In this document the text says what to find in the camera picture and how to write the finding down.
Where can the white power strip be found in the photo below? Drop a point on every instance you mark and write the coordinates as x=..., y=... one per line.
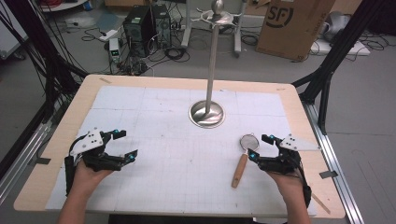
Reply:
x=109, y=34

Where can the small white device green display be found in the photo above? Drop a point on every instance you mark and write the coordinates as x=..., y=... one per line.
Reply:
x=114, y=49

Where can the white round table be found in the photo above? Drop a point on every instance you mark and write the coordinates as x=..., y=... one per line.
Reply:
x=62, y=5

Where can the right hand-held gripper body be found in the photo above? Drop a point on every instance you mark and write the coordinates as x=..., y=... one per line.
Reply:
x=286, y=160

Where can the white flat board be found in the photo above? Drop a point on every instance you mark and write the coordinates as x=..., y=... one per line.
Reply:
x=342, y=49

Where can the black metal frame strut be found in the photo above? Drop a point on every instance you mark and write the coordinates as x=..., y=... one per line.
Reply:
x=46, y=62
x=330, y=62

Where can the person's left hand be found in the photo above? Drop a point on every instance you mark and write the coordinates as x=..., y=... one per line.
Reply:
x=87, y=180

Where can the aluminium rail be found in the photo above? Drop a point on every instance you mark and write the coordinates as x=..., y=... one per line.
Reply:
x=336, y=168
x=21, y=155

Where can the white grid mat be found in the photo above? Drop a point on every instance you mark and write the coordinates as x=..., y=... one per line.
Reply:
x=174, y=161

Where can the stainless steel utensil stand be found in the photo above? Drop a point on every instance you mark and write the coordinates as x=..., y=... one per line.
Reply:
x=212, y=62

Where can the brown cardboard box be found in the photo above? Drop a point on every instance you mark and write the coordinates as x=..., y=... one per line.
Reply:
x=292, y=28

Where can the black tape piece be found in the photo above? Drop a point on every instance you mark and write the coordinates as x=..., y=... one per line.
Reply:
x=43, y=160
x=328, y=174

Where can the person's right hand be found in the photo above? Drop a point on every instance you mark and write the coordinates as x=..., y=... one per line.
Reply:
x=291, y=186

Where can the thin wooden stick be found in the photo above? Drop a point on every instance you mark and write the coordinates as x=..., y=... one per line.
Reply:
x=320, y=203

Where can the black computer tower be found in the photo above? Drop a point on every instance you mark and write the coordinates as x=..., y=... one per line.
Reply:
x=162, y=25
x=138, y=31

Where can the white metal stand leg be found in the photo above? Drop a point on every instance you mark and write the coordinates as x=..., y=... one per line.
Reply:
x=186, y=25
x=238, y=34

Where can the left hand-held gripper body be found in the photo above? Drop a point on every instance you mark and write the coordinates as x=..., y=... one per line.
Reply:
x=93, y=155

